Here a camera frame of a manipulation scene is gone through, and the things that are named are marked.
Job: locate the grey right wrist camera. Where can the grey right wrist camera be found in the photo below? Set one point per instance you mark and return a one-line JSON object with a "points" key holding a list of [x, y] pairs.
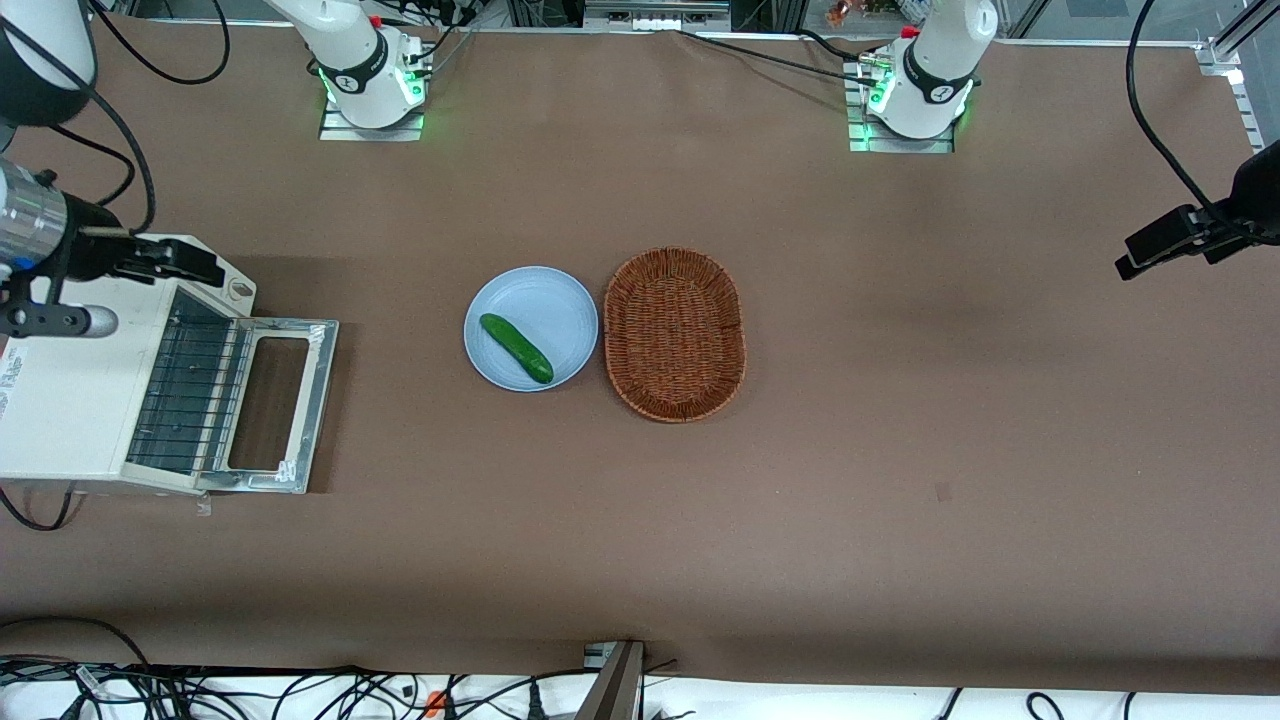
{"points": [[98, 321]]}

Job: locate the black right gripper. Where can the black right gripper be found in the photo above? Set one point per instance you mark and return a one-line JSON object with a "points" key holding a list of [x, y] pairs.
{"points": [[88, 254]]}

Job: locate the aluminium frame profile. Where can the aluminium frame profile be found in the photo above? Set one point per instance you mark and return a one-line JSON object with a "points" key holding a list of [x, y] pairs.
{"points": [[1225, 60]]}

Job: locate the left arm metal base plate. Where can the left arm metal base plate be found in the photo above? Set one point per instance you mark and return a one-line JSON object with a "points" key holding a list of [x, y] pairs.
{"points": [[870, 145]]}

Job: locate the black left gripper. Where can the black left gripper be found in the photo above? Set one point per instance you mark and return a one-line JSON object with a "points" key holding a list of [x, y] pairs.
{"points": [[1228, 236]]}

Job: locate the round oven knob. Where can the round oven knob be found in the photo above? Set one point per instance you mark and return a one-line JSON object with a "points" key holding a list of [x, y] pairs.
{"points": [[240, 289]]}

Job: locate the brown oval wicker basket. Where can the brown oval wicker basket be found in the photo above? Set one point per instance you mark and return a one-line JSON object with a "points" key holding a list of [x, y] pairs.
{"points": [[675, 335]]}

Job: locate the brown table cover sheet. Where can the brown table cover sheet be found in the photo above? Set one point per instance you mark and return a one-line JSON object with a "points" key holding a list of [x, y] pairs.
{"points": [[900, 500]]}

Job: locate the light blue round plate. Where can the light blue round plate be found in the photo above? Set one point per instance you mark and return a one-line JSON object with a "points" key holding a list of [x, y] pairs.
{"points": [[550, 310]]}

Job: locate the metal camera post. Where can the metal camera post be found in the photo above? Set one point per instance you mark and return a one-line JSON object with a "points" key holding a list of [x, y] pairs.
{"points": [[615, 690]]}

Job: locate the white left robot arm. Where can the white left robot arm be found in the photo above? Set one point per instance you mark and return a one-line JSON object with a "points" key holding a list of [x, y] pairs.
{"points": [[940, 50]]}

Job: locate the white toaster oven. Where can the white toaster oven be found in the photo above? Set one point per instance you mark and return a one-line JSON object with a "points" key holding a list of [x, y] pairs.
{"points": [[70, 400]]}

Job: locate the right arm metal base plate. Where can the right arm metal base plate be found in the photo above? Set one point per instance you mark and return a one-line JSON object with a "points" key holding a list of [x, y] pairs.
{"points": [[340, 133]]}

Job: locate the blue-print oven label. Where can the blue-print oven label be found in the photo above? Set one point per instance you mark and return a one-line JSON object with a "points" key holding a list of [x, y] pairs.
{"points": [[12, 380]]}

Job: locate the green cucumber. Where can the green cucumber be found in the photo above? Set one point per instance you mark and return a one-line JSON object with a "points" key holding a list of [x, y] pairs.
{"points": [[515, 347]]}

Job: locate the aluminium rail beam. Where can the aluminium rail beam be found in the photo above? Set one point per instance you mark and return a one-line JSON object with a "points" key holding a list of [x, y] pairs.
{"points": [[655, 18]]}

